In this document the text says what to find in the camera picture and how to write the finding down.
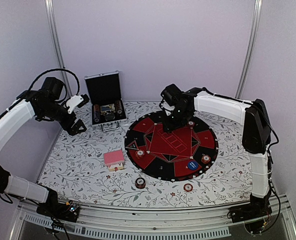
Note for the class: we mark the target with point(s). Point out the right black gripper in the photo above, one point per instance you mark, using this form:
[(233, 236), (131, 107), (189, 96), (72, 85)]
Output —
[(169, 127)]

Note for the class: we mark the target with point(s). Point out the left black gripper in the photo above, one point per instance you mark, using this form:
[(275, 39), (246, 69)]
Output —
[(74, 130)]

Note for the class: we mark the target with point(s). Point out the orange chips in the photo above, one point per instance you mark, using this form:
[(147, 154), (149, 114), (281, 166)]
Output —
[(139, 154), (191, 124), (205, 159)]

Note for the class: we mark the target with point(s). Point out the triangular all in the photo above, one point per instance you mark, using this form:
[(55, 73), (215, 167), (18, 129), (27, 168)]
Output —
[(133, 145)]

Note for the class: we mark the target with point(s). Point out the blue small blind button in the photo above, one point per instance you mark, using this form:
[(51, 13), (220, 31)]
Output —
[(192, 165)]

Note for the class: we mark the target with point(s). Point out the orange chip stack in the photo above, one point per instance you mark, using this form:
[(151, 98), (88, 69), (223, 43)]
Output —
[(188, 187)]

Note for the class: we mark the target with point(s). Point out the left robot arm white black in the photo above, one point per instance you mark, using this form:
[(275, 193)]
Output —
[(43, 105)]

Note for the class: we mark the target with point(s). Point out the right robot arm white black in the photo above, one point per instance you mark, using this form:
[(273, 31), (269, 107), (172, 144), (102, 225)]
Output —
[(256, 136)]

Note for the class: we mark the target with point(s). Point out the black dealer button in case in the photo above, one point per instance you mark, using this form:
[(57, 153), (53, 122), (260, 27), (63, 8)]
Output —
[(110, 117)]

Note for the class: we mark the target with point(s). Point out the aluminium poker case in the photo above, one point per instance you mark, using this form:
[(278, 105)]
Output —
[(104, 89)]

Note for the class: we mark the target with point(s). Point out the blue card deck in case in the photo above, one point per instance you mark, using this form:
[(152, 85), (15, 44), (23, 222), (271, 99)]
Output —
[(107, 108)]

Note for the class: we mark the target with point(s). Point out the floral white table cloth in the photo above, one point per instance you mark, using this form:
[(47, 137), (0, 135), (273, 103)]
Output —
[(76, 170)]

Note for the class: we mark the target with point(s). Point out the right chip row in case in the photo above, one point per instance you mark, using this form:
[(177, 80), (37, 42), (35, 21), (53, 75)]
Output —
[(118, 107)]

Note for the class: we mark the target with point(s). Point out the red playing card deck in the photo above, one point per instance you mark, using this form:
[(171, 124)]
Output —
[(114, 157)]

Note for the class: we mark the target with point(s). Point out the round red black poker mat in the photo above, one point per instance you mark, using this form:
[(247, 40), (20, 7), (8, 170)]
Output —
[(167, 154)]

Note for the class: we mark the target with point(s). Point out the playing card box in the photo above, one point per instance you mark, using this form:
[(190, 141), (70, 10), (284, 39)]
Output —
[(116, 167)]

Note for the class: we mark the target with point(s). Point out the dark red chip stack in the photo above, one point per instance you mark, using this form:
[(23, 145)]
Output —
[(140, 183)]

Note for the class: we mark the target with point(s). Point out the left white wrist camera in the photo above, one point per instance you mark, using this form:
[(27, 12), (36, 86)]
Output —
[(76, 101)]

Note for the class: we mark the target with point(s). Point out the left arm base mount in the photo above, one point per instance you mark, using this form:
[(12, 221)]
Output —
[(68, 211)]

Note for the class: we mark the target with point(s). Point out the right aluminium frame post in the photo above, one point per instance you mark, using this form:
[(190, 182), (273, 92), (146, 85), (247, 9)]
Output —
[(250, 48)]

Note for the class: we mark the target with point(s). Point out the aluminium frame post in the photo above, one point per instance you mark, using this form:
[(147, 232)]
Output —
[(55, 39), (250, 48)]

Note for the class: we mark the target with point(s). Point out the front aluminium rail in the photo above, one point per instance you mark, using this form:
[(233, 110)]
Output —
[(102, 222)]

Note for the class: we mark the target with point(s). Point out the left aluminium frame post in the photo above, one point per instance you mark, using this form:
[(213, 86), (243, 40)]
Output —
[(55, 39)]

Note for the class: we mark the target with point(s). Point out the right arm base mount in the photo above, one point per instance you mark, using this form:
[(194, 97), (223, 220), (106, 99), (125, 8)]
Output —
[(257, 215)]

